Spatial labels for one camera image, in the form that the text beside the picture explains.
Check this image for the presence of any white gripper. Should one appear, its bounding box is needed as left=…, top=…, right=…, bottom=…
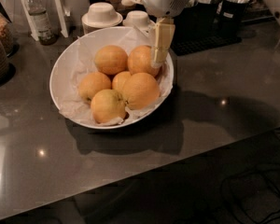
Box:
left=121, top=0, right=189, bottom=68

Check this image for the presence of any orange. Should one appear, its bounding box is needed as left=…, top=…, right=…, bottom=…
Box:
left=77, top=72, right=111, bottom=103
left=94, top=45, right=128, bottom=75
left=127, top=45, right=160, bottom=77
left=91, top=89, right=126, bottom=123

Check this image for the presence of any upturned white bowl right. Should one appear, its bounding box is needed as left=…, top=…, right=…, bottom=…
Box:
left=122, top=10, right=155, bottom=32

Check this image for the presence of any upturned white bowl stack left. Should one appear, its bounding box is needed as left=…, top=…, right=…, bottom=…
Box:
left=81, top=2, right=123, bottom=34

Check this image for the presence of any white paper bowl liner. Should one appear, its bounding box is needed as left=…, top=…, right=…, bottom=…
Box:
left=58, top=27, right=174, bottom=127

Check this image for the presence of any black condiment cup left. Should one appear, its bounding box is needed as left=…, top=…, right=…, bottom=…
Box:
left=174, top=7, right=198, bottom=42

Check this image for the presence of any black condiment cup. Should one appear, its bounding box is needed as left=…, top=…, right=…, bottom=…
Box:
left=174, top=7, right=198, bottom=42
left=217, top=0, right=246, bottom=37
left=189, top=3, right=217, bottom=38

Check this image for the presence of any black rubber mat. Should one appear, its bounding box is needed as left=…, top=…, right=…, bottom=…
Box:
left=169, top=9, right=243, bottom=57

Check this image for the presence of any black condiment cup middle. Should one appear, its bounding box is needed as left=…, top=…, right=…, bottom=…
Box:
left=189, top=3, right=217, bottom=38

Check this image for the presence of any orange middle small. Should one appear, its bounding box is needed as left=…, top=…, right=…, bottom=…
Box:
left=112, top=71, right=131, bottom=92

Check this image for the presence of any orange front right large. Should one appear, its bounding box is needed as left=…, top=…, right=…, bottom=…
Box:
left=122, top=73, right=161, bottom=110

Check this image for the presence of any black condiment cup right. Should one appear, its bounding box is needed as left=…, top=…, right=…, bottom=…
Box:
left=217, top=0, right=246, bottom=37

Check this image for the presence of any glass bottle black cap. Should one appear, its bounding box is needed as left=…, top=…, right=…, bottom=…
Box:
left=25, top=0, right=57, bottom=46

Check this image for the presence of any white acrylic sign holder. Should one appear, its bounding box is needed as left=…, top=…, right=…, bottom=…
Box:
left=21, top=0, right=69, bottom=41

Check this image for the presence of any cereal jar upper left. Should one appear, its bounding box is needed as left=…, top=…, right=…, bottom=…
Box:
left=0, top=13, right=14, bottom=54

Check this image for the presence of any black floor cable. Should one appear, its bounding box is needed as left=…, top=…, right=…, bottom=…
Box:
left=219, top=165, right=280, bottom=224

